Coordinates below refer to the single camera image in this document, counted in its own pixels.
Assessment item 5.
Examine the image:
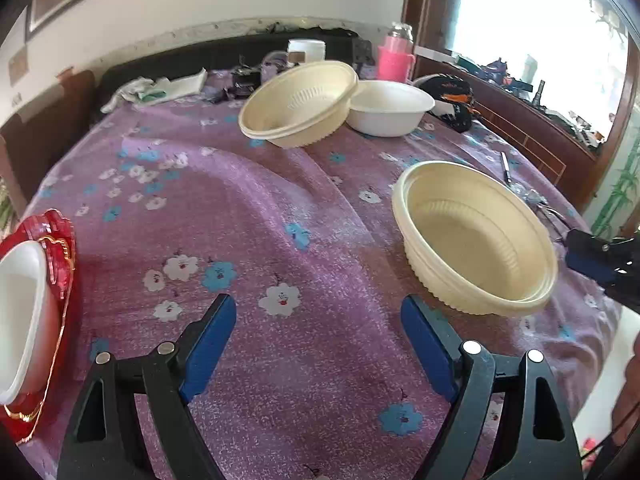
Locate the black stand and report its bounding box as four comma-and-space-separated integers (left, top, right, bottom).
351, 40, 375, 68

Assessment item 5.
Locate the red scalloped plate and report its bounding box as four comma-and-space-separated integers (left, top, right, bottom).
0, 208, 81, 445

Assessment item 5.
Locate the purple floral tablecloth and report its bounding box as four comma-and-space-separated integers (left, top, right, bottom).
20, 67, 623, 480

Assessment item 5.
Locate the brown wooden cabinet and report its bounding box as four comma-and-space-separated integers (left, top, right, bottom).
412, 55, 608, 211

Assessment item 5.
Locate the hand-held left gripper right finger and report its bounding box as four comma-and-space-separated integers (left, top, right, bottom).
401, 294, 583, 480

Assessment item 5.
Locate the black sofa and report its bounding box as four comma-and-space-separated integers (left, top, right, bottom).
95, 30, 361, 126

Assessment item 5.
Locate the pink plastic jug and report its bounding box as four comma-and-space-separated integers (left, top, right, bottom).
376, 22, 416, 83

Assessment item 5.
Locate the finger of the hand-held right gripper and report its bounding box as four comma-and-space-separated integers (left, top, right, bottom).
565, 230, 618, 283

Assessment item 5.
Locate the white bowl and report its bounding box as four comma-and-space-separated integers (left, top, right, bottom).
346, 80, 436, 138
0, 240, 48, 406

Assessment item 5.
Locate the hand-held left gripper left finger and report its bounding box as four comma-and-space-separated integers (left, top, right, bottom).
57, 293, 237, 480

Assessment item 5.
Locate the white towel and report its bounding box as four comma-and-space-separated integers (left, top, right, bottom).
100, 76, 156, 113

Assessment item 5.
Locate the black battery box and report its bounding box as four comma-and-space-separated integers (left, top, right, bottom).
231, 67, 261, 98

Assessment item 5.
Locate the brown armchair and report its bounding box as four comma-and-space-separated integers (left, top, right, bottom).
0, 70, 98, 216

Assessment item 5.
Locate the white plastic container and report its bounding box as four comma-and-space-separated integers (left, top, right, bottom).
287, 38, 327, 66

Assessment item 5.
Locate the bamboo print curtain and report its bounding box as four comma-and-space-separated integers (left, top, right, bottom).
595, 105, 640, 241

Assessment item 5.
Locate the bunch of keys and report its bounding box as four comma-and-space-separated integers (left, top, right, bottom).
515, 182, 568, 228

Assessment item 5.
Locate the cream plastic bowl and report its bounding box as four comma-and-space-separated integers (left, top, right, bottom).
260, 87, 351, 149
402, 240, 557, 317
391, 160, 559, 311
238, 60, 360, 140

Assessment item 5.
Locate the white folded cloth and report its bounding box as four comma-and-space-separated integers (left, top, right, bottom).
150, 67, 208, 98

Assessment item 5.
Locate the person's right forearm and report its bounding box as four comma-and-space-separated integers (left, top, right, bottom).
612, 332, 640, 443

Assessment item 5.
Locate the small wall frame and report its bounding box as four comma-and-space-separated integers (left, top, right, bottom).
7, 52, 29, 86

